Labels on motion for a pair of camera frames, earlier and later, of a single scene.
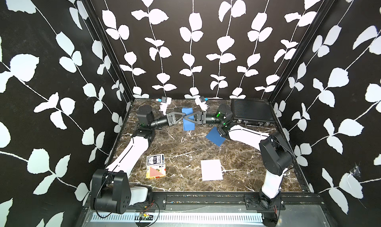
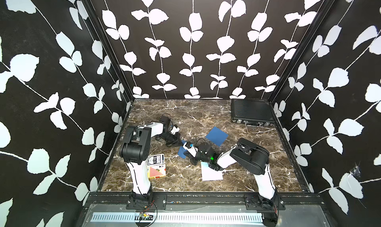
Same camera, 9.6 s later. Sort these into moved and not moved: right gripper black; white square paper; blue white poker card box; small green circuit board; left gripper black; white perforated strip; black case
Moved: left gripper black; right gripper black
Not moved: small green circuit board; black case; blue white poker card box; white square paper; white perforated strip
